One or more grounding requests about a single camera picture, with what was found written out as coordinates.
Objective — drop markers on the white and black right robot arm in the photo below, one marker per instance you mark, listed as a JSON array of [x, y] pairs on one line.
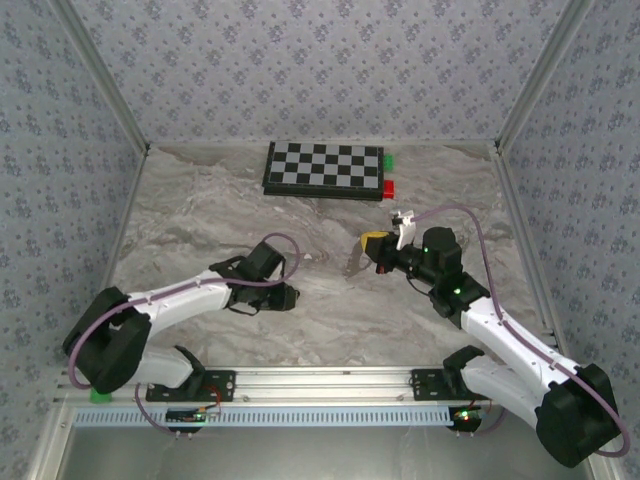
[[500, 330]]

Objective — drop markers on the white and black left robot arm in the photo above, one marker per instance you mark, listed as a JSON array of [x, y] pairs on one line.
[[185, 300]]

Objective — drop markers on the red plastic block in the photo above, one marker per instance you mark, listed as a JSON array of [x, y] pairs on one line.
[[389, 188]]

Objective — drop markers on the green plastic block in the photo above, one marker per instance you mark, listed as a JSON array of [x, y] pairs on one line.
[[389, 162]]

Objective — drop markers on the aluminium table edge profile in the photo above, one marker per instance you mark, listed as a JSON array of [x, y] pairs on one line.
[[122, 235], [525, 235]]

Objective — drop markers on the black and grey chessboard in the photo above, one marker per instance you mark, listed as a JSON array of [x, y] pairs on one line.
[[322, 165]]

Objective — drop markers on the right circuit board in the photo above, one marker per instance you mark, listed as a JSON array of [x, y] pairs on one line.
[[465, 416]]

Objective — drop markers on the circuit board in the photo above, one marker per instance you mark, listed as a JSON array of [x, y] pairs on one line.
[[185, 415], [465, 416]]

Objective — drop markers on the left circuit board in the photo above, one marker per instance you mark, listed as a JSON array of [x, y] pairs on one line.
[[185, 415]]

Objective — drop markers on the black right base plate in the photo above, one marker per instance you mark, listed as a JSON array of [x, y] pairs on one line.
[[425, 385]]

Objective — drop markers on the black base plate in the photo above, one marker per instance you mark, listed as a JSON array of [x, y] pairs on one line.
[[425, 385], [220, 387]]

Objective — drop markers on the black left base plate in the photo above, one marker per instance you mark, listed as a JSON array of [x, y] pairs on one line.
[[220, 387]]

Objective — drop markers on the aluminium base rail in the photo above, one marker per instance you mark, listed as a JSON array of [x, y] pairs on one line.
[[320, 385]]

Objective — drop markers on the aluminium corner post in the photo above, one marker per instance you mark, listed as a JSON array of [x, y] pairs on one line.
[[105, 80], [545, 75]]

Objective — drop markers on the green tag on rail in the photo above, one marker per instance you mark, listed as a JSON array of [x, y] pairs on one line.
[[100, 397]]

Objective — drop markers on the aluminium lower frame profile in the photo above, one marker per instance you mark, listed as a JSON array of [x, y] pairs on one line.
[[605, 472], [47, 450]]

